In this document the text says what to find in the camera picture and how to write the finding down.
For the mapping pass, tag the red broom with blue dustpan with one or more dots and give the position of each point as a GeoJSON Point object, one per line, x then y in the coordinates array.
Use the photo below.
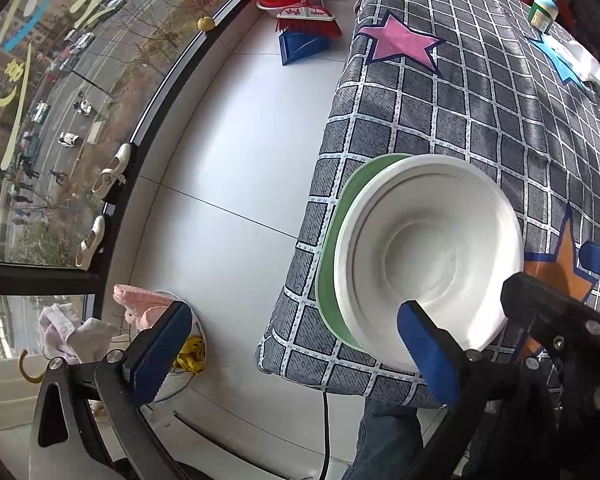
{"type": "Point", "coordinates": [300, 46]}

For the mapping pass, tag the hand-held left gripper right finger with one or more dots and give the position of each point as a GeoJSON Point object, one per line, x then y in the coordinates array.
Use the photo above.
{"type": "Point", "coordinates": [425, 350]}

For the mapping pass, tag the yellow round fruit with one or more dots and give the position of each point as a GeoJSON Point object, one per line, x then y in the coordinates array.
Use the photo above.
{"type": "Point", "coordinates": [206, 23]}

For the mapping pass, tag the white shoe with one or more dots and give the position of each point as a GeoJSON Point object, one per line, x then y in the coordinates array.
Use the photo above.
{"type": "Point", "coordinates": [90, 242]}
{"type": "Point", "coordinates": [111, 172]}

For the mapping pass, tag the pale crumpled cloth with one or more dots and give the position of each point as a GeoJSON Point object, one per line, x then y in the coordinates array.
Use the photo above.
{"type": "Point", "coordinates": [75, 335]}

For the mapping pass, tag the pink slipper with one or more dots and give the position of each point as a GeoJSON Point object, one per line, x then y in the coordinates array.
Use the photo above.
{"type": "Point", "coordinates": [140, 302]}

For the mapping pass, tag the green plastic bottle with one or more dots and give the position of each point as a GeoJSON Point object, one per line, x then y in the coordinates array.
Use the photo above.
{"type": "Point", "coordinates": [544, 12]}

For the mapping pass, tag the white cloth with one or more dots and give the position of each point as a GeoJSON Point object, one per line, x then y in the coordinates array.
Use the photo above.
{"type": "Point", "coordinates": [587, 67]}

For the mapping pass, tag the yellow crumpled bag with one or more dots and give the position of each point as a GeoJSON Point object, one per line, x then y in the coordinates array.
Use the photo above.
{"type": "Point", "coordinates": [190, 355]}

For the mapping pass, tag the green square plate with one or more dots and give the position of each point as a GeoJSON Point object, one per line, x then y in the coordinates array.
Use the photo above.
{"type": "Point", "coordinates": [329, 270]}

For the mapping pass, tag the person's jeans leg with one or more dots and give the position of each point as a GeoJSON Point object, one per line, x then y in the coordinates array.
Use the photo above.
{"type": "Point", "coordinates": [385, 440]}

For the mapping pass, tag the grey checked star tablecloth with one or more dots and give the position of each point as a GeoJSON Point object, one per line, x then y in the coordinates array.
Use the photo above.
{"type": "Point", "coordinates": [430, 110]}

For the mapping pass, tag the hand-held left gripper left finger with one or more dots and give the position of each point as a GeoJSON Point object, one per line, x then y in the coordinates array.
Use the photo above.
{"type": "Point", "coordinates": [162, 350]}

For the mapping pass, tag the yellow hook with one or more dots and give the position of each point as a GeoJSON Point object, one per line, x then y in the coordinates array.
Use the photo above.
{"type": "Point", "coordinates": [24, 367]}

